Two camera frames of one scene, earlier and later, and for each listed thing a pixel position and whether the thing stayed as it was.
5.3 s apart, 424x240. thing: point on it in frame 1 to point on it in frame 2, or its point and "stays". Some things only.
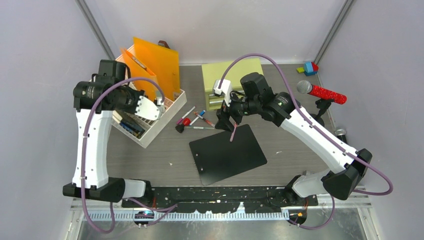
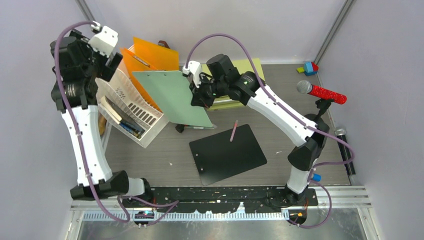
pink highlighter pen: [233, 132] stays
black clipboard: [216, 158] stays
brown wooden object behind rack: [163, 43] stays
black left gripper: [137, 93] to [111, 64]
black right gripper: [223, 123] to [198, 99]
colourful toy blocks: [310, 68] stays
